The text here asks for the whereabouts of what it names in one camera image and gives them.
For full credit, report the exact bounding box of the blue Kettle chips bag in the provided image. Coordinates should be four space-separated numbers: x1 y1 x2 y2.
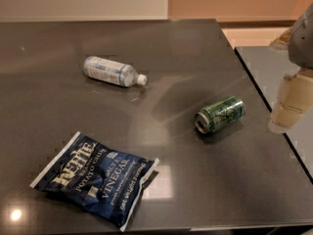
30 132 159 230

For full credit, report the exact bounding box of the grey side table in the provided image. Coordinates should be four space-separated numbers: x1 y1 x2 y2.
235 46 313 181

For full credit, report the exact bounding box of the clear plastic water bottle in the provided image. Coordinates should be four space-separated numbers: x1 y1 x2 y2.
83 56 147 88

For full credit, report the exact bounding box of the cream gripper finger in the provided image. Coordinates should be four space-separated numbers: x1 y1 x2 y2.
268 70 313 133
270 28 291 51

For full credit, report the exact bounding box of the green soda can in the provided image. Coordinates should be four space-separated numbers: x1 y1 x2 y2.
195 96 246 134

